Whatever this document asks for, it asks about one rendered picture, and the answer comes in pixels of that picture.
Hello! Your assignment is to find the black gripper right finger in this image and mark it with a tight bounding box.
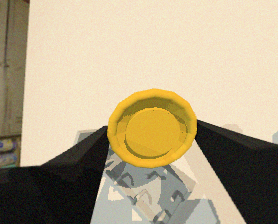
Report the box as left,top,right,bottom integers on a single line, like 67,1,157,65
195,119,278,224

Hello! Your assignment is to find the yellow plate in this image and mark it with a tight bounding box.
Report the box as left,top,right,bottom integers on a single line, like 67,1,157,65
107,88,197,168

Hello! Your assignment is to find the grey dish rack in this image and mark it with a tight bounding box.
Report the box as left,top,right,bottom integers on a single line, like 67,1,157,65
104,143,196,224

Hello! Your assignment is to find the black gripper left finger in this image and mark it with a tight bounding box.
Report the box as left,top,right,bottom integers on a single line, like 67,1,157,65
0,125,109,224

